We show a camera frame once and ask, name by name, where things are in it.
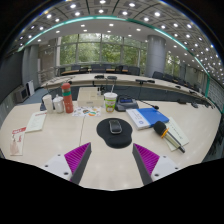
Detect red and white pamphlet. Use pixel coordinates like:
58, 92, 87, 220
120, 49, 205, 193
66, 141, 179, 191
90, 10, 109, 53
9, 126, 27, 157

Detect green printed cup with straw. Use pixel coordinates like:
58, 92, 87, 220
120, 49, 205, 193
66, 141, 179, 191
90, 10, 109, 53
103, 83, 119, 114

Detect dark office chairs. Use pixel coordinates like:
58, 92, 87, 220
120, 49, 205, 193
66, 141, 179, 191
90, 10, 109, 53
58, 63, 208, 101

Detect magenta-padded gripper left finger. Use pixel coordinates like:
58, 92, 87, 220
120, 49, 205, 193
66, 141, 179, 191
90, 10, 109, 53
43, 142, 93, 186

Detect white paper sheet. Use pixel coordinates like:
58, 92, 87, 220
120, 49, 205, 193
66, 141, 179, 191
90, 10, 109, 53
164, 116, 190, 152

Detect black handheld microphone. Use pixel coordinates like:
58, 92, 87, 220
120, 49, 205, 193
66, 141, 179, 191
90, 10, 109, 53
153, 120, 186, 154

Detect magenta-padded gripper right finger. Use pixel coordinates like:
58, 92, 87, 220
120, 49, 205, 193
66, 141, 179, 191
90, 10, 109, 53
132, 143, 181, 186

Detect red bottle with green band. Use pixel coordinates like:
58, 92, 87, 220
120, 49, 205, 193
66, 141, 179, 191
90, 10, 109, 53
61, 82, 74, 114

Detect blue and white book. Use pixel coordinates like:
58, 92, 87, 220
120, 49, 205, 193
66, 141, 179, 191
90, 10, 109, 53
125, 107, 170, 131

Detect black mouse pad, wrist rest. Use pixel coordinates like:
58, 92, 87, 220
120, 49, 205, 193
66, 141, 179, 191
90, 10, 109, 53
96, 117, 134, 150

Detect white paper cup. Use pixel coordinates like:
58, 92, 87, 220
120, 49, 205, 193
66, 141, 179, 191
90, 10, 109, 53
42, 94, 55, 113

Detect white printed booklet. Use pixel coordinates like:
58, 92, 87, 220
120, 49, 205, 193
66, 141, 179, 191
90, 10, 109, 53
25, 110, 48, 134

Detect black computer mouse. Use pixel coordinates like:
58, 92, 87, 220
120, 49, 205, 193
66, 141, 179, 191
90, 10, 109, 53
108, 119, 123, 135

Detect colourful sticker sheet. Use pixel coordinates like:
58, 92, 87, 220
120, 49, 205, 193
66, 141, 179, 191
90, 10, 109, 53
71, 106, 102, 118

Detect ceiling lights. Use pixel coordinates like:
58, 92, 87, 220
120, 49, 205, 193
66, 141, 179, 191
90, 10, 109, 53
13, 0, 223, 84

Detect white cardboard box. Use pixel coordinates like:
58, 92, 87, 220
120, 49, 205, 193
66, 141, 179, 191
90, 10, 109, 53
76, 86, 105, 108

